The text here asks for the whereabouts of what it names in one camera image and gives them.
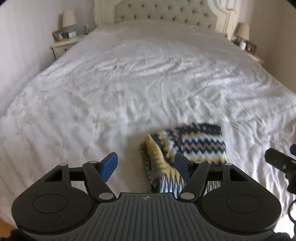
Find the small white clock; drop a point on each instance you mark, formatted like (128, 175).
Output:
(72, 34)

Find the bed with white bedspread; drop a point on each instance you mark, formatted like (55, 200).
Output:
(129, 81)

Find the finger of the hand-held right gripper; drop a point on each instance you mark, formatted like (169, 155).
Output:
(276, 160)

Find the wooden photo frame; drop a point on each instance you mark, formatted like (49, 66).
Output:
(59, 35)

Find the table lamp with beige shade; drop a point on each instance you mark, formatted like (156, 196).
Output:
(69, 18)
(243, 31)

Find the cream nightstand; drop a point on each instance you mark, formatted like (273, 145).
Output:
(67, 45)
(251, 54)

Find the small white jar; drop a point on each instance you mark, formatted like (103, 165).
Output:
(242, 45)

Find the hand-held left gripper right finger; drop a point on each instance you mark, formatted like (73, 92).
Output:
(183, 166)

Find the zigzag patterned knit sweater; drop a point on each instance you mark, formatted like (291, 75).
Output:
(198, 143)

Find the tufted cream headboard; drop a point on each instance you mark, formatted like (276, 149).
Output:
(166, 12)

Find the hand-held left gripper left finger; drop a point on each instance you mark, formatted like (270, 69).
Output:
(109, 166)

